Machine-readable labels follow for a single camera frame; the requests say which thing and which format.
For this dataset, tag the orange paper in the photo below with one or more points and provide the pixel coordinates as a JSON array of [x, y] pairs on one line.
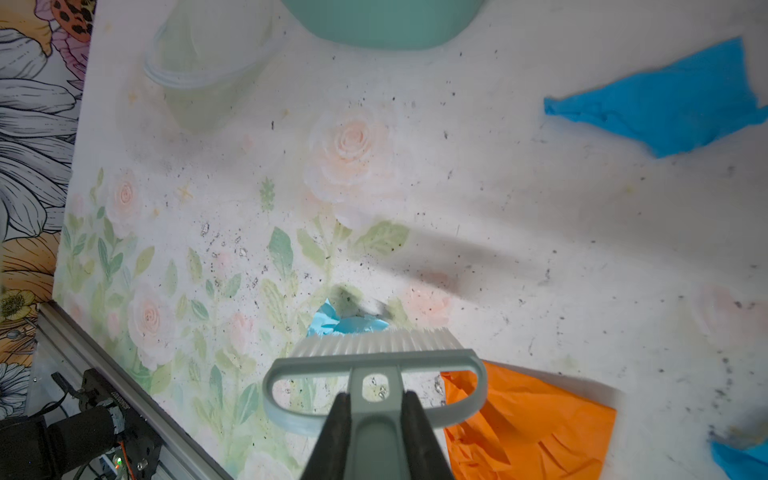
[[529, 429]]

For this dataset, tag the blue crumpled paper middle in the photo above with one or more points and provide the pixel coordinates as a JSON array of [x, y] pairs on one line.
[[675, 109]]

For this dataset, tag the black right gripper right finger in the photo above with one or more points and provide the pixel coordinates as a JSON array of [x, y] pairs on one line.
[[425, 459]]

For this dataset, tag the green plastic trash bin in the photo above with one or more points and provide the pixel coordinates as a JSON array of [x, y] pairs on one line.
[[385, 24]]

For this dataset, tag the small blue paper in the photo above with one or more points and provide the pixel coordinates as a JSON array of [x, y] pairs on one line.
[[741, 464]]

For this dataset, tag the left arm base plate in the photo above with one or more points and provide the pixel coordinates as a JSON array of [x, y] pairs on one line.
[[138, 441]]

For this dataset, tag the light blue paper front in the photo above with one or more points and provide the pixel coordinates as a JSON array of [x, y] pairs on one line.
[[327, 321]]

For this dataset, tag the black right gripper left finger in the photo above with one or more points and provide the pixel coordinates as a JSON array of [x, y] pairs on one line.
[[329, 456]]

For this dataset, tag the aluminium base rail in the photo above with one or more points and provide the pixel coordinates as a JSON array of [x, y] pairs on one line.
[[63, 352]]

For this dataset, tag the grey-green hand brush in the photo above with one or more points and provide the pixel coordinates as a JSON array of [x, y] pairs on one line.
[[374, 365]]

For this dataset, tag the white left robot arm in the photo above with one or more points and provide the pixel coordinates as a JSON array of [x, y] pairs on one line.
[[33, 449]]

